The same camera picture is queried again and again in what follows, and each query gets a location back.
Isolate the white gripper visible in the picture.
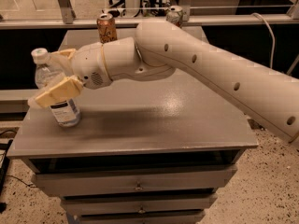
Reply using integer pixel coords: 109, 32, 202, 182
28, 42, 112, 108

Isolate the clear plastic tea bottle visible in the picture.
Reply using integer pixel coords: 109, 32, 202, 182
31, 48, 80, 127

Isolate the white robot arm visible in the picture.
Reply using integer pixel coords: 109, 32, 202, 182
28, 19, 299, 146

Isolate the orange soda can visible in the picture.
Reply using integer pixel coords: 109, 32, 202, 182
96, 13, 118, 43

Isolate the white green 7up can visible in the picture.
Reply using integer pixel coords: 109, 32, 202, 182
166, 6, 183, 27

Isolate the black device at left edge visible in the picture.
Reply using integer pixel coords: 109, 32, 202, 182
0, 139, 14, 213

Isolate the grey drawer cabinet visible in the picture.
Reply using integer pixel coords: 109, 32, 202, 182
7, 26, 259, 224

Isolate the top grey drawer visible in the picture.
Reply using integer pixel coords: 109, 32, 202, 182
32, 165, 237, 197

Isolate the grey drawer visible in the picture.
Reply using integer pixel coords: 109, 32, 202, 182
61, 193, 217, 216
32, 165, 237, 197
78, 210, 206, 224

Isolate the middle grey drawer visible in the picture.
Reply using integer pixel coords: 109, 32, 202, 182
61, 193, 217, 216

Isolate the bottom grey drawer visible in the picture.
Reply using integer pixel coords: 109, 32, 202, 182
78, 210, 206, 224

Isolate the grey metal rail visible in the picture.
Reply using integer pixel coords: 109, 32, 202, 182
0, 14, 299, 30

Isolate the black cable on floor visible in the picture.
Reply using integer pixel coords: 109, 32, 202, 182
5, 174, 37, 189

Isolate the white cable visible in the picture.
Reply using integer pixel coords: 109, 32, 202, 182
251, 12, 277, 70

